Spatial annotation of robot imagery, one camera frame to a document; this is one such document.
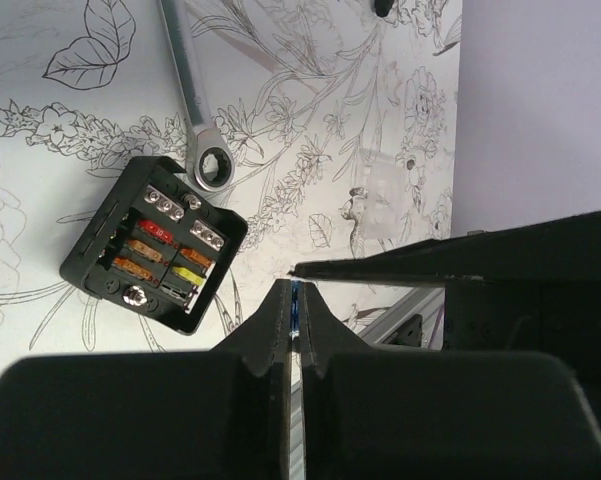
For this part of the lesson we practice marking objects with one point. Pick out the black handled tool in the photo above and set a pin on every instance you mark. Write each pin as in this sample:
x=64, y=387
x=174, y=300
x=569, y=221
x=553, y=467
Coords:
x=382, y=8

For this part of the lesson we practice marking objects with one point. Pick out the black fuse box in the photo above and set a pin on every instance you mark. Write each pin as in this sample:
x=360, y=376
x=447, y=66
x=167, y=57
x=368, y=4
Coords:
x=113, y=260

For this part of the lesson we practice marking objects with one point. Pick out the red blade fuse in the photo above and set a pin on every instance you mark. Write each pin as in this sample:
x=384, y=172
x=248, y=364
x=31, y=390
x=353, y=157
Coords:
x=154, y=230

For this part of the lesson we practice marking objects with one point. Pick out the clear fuse box cover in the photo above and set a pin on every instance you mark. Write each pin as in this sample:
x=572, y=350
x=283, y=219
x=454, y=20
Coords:
x=380, y=187

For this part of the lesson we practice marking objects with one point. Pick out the yellow blade fuse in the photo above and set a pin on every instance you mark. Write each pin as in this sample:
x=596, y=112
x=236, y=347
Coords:
x=188, y=275

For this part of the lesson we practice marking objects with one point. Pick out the floral table mat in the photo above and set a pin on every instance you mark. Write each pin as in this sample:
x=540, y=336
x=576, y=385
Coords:
x=297, y=89

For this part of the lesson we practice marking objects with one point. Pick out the blue blade fuse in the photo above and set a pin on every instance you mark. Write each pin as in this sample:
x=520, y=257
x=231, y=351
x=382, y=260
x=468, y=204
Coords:
x=294, y=310

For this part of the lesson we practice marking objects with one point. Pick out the ratchet ring wrench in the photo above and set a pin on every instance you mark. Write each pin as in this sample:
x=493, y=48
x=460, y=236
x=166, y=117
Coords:
x=209, y=164

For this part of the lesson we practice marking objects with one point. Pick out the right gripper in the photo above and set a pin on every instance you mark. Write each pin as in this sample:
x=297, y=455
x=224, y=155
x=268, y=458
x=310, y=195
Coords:
x=538, y=311

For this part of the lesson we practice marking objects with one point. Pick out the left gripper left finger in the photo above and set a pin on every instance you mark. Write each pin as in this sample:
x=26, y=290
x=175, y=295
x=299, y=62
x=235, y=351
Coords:
x=216, y=414

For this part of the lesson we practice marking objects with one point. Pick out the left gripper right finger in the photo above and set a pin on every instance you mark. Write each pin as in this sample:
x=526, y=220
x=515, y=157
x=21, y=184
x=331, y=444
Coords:
x=410, y=413

